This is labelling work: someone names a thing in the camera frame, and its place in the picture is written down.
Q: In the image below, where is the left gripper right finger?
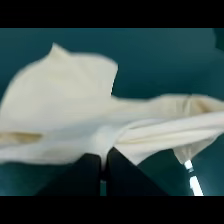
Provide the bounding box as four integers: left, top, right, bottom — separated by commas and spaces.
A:
106, 146, 167, 197

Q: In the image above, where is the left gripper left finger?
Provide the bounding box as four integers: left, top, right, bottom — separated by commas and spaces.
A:
37, 153, 102, 197

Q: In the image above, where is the cream T-shirt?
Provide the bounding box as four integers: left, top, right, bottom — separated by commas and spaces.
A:
0, 42, 224, 172

